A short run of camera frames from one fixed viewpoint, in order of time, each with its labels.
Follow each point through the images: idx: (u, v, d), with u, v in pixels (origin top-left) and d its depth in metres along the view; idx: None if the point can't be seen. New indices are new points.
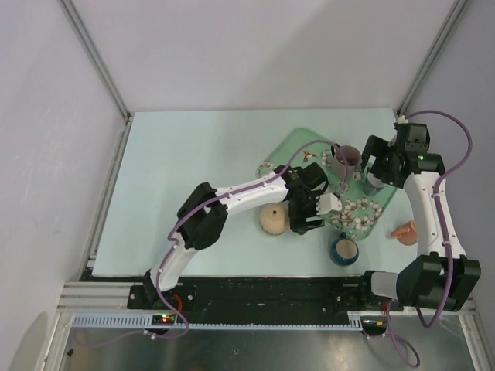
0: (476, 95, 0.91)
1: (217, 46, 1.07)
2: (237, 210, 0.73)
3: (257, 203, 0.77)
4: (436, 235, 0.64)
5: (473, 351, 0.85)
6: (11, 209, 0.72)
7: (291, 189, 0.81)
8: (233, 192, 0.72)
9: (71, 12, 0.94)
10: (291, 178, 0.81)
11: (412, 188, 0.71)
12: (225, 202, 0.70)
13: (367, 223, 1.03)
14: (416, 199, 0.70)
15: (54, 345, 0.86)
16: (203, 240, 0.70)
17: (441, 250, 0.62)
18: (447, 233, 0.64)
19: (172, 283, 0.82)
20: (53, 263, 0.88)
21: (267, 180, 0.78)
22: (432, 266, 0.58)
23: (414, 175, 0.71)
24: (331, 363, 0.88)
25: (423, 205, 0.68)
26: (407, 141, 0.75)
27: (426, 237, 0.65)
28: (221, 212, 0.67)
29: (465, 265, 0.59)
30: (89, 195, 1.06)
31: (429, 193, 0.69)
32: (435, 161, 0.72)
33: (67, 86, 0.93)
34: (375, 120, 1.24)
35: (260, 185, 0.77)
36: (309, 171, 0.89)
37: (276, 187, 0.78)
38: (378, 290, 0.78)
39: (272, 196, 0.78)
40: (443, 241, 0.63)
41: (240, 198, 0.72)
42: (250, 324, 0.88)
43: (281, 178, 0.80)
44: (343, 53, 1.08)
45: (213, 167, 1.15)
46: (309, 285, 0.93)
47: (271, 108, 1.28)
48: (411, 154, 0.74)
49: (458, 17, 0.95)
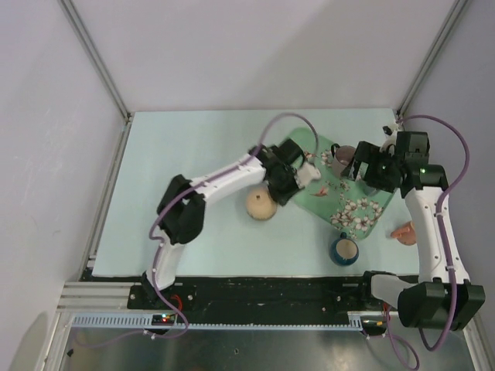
0: (476, 95, 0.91)
1: (217, 45, 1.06)
2: (216, 198, 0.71)
3: (236, 188, 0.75)
4: (439, 259, 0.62)
5: (473, 351, 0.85)
6: (11, 209, 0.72)
7: (269, 168, 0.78)
8: (209, 181, 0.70)
9: (71, 12, 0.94)
10: (267, 157, 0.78)
11: (414, 205, 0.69)
12: (201, 192, 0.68)
13: (367, 223, 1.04)
14: (418, 218, 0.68)
15: (54, 345, 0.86)
16: (188, 233, 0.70)
17: (444, 275, 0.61)
18: (450, 256, 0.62)
19: (170, 281, 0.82)
20: (53, 263, 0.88)
21: (244, 162, 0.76)
22: (435, 291, 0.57)
23: (416, 190, 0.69)
24: (331, 363, 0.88)
25: (425, 226, 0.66)
26: (407, 151, 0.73)
27: (428, 260, 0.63)
28: (200, 203, 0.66)
29: (469, 289, 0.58)
30: (89, 195, 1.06)
31: (431, 212, 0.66)
32: (438, 173, 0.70)
33: (67, 87, 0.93)
34: (375, 120, 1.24)
35: (234, 168, 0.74)
36: (281, 147, 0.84)
37: (252, 168, 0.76)
38: (379, 294, 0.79)
39: (250, 179, 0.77)
40: (446, 267, 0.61)
41: (218, 186, 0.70)
42: (250, 324, 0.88)
43: (255, 159, 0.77)
44: (343, 53, 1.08)
45: (214, 167, 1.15)
46: (308, 285, 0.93)
47: (271, 108, 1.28)
48: (413, 167, 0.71)
49: (457, 18, 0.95)
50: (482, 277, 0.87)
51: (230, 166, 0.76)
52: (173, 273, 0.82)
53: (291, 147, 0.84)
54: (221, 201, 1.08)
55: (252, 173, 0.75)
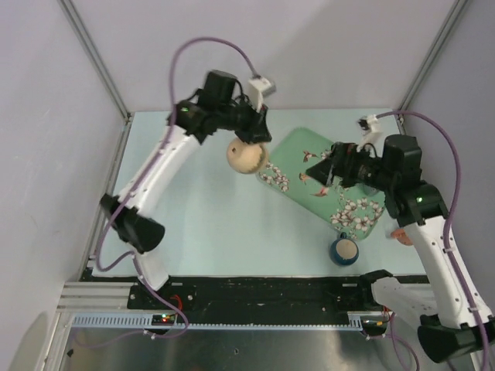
0: (476, 95, 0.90)
1: (216, 46, 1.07)
2: (156, 195, 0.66)
3: (174, 171, 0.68)
4: (461, 301, 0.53)
5: None
6: (11, 209, 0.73)
7: (196, 124, 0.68)
8: (134, 188, 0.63)
9: (70, 12, 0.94)
10: (186, 116, 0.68)
11: (418, 241, 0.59)
12: (132, 205, 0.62)
13: (367, 223, 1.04)
14: (426, 254, 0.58)
15: (54, 345, 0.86)
16: (150, 241, 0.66)
17: (470, 319, 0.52)
18: (470, 295, 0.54)
19: (165, 277, 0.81)
20: (52, 263, 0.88)
21: (162, 144, 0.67)
22: (465, 340, 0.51)
23: (419, 224, 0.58)
24: (330, 364, 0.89)
25: (436, 263, 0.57)
26: (401, 170, 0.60)
27: (449, 305, 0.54)
28: (137, 216, 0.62)
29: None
30: (89, 195, 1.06)
31: (440, 247, 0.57)
32: (435, 197, 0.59)
33: (67, 87, 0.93)
34: (375, 120, 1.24)
35: (158, 157, 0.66)
36: (205, 89, 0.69)
37: (176, 145, 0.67)
38: (380, 299, 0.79)
39: (185, 153, 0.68)
40: (469, 308, 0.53)
41: (147, 188, 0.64)
42: (250, 324, 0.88)
43: (175, 128, 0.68)
44: (343, 53, 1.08)
45: (214, 167, 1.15)
46: (309, 285, 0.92)
47: (271, 108, 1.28)
48: (409, 195, 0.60)
49: (456, 18, 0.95)
50: (481, 277, 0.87)
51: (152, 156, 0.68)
52: (163, 270, 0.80)
53: (216, 84, 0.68)
54: (221, 201, 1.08)
55: (179, 151, 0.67)
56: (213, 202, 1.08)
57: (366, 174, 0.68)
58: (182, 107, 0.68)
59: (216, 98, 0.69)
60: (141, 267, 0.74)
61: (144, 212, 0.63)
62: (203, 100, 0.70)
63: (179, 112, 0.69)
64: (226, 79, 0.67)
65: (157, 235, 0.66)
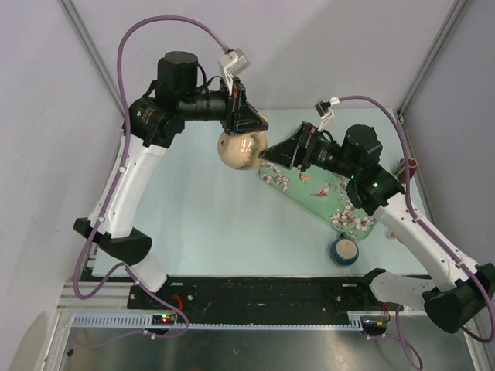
0: (475, 95, 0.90)
1: (216, 46, 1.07)
2: (128, 213, 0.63)
3: (141, 184, 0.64)
4: (446, 260, 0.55)
5: (473, 351, 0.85)
6: (11, 208, 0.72)
7: (157, 128, 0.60)
8: (101, 213, 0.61)
9: (70, 12, 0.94)
10: (144, 120, 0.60)
11: (388, 222, 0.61)
12: (105, 229, 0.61)
13: (367, 223, 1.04)
14: (401, 231, 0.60)
15: (54, 345, 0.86)
16: (133, 256, 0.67)
17: (460, 273, 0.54)
18: (452, 252, 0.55)
19: (164, 277, 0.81)
20: (52, 263, 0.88)
21: (121, 160, 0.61)
22: (464, 292, 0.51)
23: (384, 209, 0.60)
24: (331, 363, 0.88)
25: (412, 235, 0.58)
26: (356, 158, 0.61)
27: (437, 268, 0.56)
28: (111, 241, 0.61)
29: (485, 271, 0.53)
30: (89, 195, 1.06)
31: (411, 219, 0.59)
32: (389, 179, 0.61)
33: (67, 86, 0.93)
34: (375, 120, 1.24)
35: (119, 175, 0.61)
36: (160, 80, 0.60)
37: (137, 159, 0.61)
38: (384, 297, 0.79)
39: (148, 164, 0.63)
40: (457, 264, 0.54)
41: (115, 210, 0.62)
42: (250, 324, 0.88)
43: (134, 137, 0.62)
44: (343, 53, 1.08)
45: (213, 167, 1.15)
46: (309, 285, 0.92)
47: (271, 108, 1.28)
48: (366, 184, 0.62)
49: (457, 18, 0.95)
50: None
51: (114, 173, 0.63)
52: (162, 273, 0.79)
53: (168, 76, 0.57)
54: (222, 202, 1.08)
55: (141, 165, 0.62)
56: (213, 202, 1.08)
57: (326, 158, 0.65)
58: (136, 112, 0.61)
59: (175, 90, 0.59)
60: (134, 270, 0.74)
61: (120, 233, 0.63)
62: (161, 96, 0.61)
63: (135, 117, 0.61)
64: (179, 67, 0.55)
65: (139, 246, 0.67)
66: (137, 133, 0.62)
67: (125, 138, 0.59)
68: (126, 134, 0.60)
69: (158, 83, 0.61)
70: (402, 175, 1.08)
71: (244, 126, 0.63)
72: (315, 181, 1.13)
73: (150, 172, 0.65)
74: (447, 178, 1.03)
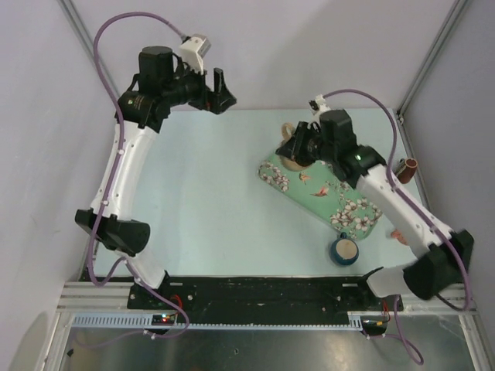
0: (473, 96, 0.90)
1: (216, 47, 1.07)
2: (128, 197, 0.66)
3: (138, 168, 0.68)
4: (420, 226, 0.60)
5: (473, 352, 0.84)
6: (11, 209, 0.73)
7: (151, 112, 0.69)
8: (104, 199, 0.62)
9: (71, 13, 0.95)
10: (138, 108, 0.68)
11: (370, 191, 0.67)
12: (110, 213, 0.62)
13: (367, 223, 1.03)
14: (381, 199, 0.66)
15: (54, 345, 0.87)
16: (138, 246, 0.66)
17: (433, 237, 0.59)
18: (428, 219, 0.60)
19: (162, 273, 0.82)
20: (52, 263, 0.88)
21: (119, 144, 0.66)
22: (438, 256, 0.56)
23: (365, 179, 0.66)
24: (331, 363, 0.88)
25: (390, 202, 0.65)
26: (336, 139, 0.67)
27: (412, 233, 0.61)
28: (119, 222, 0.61)
29: (460, 239, 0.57)
30: (90, 195, 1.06)
31: (389, 188, 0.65)
32: (370, 154, 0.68)
33: (67, 87, 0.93)
34: (375, 120, 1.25)
35: (118, 158, 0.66)
36: (142, 73, 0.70)
37: (134, 142, 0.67)
38: (382, 291, 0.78)
39: (145, 145, 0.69)
40: (431, 229, 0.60)
41: (117, 192, 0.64)
42: (250, 324, 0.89)
43: (128, 124, 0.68)
44: (343, 54, 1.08)
45: (214, 168, 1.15)
46: (309, 285, 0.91)
47: (271, 108, 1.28)
48: (348, 158, 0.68)
49: (456, 18, 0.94)
50: (482, 276, 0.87)
51: (111, 159, 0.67)
52: (160, 270, 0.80)
53: (151, 64, 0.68)
54: (222, 202, 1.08)
55: (138, 146, 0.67)
56: (213, 202, 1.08)
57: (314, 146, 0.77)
58: (127, 101, 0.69)
59: (158, 79, 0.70)
60: (132, 265, 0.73)
61: (122, 217, 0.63)
62: (145, 85, 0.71)
63: (126, 107, 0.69)
64: (160, 57, 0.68)
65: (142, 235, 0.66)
66: (130, 119, 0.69)
67: (121, 124, 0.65)
68: (121, 122, 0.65)
69: (141, 76, 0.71)
70: (402, 175, 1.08)
71: (225, 100, 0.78)
72: (315, 181, 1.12)
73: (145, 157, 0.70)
74: (446, 178, 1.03)
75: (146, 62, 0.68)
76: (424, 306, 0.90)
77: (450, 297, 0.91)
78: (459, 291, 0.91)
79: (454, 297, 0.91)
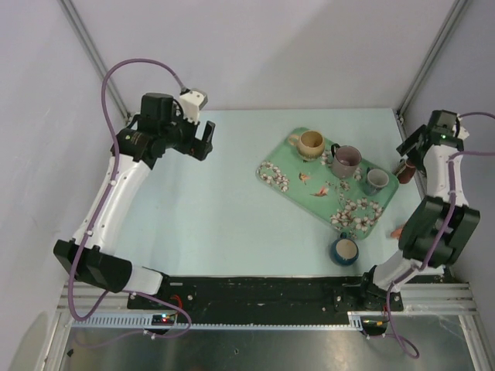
0: (472, 97, 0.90)
1: (216, 46, 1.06)
2: (114, 228, 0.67)
3: (128, 200, 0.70)
4: (443, 186, 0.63)
5: (473, 352, 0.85)
6: (11, 209, 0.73)
7: (147, 149, 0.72)
8: (90, 227, 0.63)
9: (71, 12, 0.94)
10: (133, 144, 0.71)
11: (429, 157, 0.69)
12: (93, 244, 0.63)
13: (367, 223, 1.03)
14: (431, 161, 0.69)
15: (54, 345, 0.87)
16: (116, 280, 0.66)
17: (444, 197, 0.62)
18: (455, 185, 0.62)
19: (157, 280, 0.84)
20: (51, 264, 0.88)
21: (112, 175, 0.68)
22: (435, 209, 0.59)
23: (434, 145, 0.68)
24: (330, 364, 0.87)
25: (436, 168, 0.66)
26: (435, 124, 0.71)
27: (433, 188, 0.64)
28: (100, 255, 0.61)
29: (463, 212, 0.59)
30: (90, 195, 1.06)
31: (445, 159, 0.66)
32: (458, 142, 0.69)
33: (66, 86, 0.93)
34: (374, 120, 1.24)
35: (109, 189, 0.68)
36: (143, 114, 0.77)
37: (127, 174, 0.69)
38: (380, 279, 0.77)
39: (136, 178, 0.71)
40: (448, 192, 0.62)
41: (104, 223, 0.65)
42: (250, 324, 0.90)
43: (123, 156, 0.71)
44: (343, 53, 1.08)
45: (216, 168, 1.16)
46: (308, 285, 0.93)
47: (272, 108, 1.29)
48: (435, 134, 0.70)
49: (456, 18, 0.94)
50: (483, 277, 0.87)
51: (103, 188, 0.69)
52: (152, 280, 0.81)
53: (154, 107, 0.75)
54: (223, 202, 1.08)
55: (131, 178, 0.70)
56: (213, 202, 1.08)
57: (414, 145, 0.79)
58: (124, 137, 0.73)
59: (157, 120, 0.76)
60: (129, 286, 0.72)
61: (104, 250, 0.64)
62: (145, 124, 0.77)
63: (123, 141, 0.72)
64: (162, 100, 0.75)
65: (121, 269, 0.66)
66: (125, 153, 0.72)
67: (117, 156, 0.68)
68: (117, 154, 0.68)
69: (141, 116, 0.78)
70: (402, 175, 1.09)
71: (209, 137, 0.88)
72: (316, 181, 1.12)
73: (135, 190, 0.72)
74: None
75: (148, 104, 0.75)
76: (424, 305, 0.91)
77: (450, 297, 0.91)
78: (459, 292, 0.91)
79: (454, 297, 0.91)
